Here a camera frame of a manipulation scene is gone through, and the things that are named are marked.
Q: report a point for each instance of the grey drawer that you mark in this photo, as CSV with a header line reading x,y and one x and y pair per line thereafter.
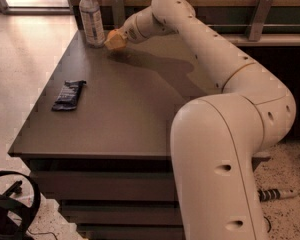
x,y
145,213
109,232
70,185

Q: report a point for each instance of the white power strip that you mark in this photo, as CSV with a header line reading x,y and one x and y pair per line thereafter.
x,y
276,194

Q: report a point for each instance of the metal bracket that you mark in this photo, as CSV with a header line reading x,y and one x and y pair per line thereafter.
x,y
256,25
118,12

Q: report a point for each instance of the grey drawer cabinet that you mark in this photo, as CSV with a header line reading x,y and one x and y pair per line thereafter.
x,y
123,119

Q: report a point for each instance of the right metal bracket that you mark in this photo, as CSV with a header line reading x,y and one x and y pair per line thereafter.
x,y
256,25

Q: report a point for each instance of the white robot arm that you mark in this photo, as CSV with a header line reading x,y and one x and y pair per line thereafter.
x,y
214,138

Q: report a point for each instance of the orange fruit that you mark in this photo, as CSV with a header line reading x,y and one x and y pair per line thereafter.
x,y
112,34

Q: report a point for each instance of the top grey drawer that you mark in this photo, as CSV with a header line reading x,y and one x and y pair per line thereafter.
x,y
70,185

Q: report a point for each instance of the wooden wall shelf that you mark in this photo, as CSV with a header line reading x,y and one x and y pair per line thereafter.
x,y
276,40

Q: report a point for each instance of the dark blue snack wrapper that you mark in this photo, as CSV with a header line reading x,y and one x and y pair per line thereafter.
x,y
69,95

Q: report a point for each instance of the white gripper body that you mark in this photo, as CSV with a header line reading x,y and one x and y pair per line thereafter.
x,y
131,32

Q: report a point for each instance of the bottom grey drawer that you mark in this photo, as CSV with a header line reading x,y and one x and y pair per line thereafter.
x,y
109,232

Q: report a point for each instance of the left metal bracket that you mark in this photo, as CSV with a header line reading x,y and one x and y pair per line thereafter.
x,y
118,12

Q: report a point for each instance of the middle grey drawer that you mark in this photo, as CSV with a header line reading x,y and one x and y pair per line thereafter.
x,y
145,213

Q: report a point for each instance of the clear plastic water bottle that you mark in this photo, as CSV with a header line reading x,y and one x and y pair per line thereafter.
x,y
92,22

